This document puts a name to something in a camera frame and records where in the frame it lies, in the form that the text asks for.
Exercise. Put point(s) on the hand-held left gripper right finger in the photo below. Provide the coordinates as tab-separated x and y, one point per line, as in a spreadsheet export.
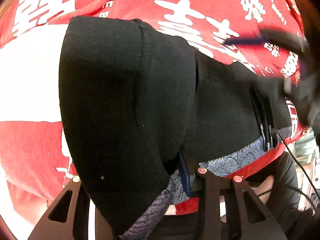
185	176

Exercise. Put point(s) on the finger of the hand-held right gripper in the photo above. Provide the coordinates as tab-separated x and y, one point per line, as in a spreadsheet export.
247	40
303	70

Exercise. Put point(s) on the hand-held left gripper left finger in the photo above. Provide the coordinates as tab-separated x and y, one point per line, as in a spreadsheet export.
76	201

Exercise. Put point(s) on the black pants with patterned waistband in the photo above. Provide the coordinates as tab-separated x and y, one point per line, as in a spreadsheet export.
125	105

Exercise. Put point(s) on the red printed blanket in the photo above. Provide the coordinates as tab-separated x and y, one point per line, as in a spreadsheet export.
32	155

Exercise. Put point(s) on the person's dark clothing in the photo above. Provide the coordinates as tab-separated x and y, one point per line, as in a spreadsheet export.
287	180

